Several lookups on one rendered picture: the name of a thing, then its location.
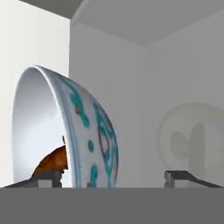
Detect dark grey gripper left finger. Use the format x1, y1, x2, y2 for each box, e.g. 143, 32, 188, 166
2, 170, 64, 189

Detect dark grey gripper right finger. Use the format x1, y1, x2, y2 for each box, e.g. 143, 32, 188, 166
164, 170, 224, 189

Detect brown chicken drumstick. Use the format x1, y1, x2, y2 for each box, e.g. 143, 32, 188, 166
30, 135, 70, 179

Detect green avocado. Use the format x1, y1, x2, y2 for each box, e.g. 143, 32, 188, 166
170, 130, 191, 161

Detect green cucumber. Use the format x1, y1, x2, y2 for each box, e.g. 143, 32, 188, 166
188, 122, 207, 176

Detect white bowl with teal pattern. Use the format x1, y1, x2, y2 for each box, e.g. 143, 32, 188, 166
11, 64, 120, 189

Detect pale bowl with vegetables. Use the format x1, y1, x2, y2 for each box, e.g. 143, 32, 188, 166
157, 102, 224, 188

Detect translucent glass fridge shelf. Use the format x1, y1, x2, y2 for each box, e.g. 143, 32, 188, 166
142, 10, 224, 189

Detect white fridge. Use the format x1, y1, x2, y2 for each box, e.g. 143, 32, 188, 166
0, 0, 224, 189

